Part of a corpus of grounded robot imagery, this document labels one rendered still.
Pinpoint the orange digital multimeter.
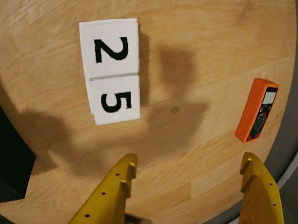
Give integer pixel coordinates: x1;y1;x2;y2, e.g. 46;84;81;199
235;78;279;144

